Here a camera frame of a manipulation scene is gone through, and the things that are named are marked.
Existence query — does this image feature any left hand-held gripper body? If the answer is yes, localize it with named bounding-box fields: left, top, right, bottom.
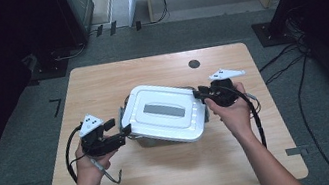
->
left=75, top=109, right=120, bottom=160

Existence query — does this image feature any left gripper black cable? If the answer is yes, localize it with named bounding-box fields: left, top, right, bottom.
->
left=60, top=120, right=125, bottom=185

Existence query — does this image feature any grey table cable grommet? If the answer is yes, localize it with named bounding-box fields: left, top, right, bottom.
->
left=188, top=58, right=202, bottom=70

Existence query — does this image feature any white box lid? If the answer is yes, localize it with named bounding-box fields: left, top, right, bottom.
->
left=115, top=74, right=213, bottom=154

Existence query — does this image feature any grey floor cable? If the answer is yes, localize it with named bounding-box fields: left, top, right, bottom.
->
left=52, top=43, right=88, bottom=62

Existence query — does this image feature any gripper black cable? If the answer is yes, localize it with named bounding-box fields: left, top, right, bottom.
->
left=60, top=120, right=125, bottom=185
left=225, top=79, right=269, bottom=154

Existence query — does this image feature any black stand base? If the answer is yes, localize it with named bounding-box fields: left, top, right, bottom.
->
left=250, top=16, right=297, bottom=50
left=25, top=44, right=93, bottom=85

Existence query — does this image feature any person's right hand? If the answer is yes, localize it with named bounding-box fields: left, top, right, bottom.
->
left=202, top=81, right=256, bottom=143

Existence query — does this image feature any black cabinet with glass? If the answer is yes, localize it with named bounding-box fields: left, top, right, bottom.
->
left=54, top=0, right=101, bottom=50

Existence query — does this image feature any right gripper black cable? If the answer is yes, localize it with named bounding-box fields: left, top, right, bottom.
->
left=225, top=79, right=269, bottom=154

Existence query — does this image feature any brown transparent storage box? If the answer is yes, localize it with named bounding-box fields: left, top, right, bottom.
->
left=113, top=81, right=214, bottom=153

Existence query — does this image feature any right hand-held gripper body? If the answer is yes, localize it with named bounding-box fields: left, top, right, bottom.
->
left=204, top=64, right=251, bottom=110

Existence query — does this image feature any long black floor cable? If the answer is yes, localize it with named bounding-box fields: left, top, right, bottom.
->
left=291, top=51, right=329, bottom=185

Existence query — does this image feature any person's left hand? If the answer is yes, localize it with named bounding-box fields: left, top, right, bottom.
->
left=71, top=137, right=125, bottom=185

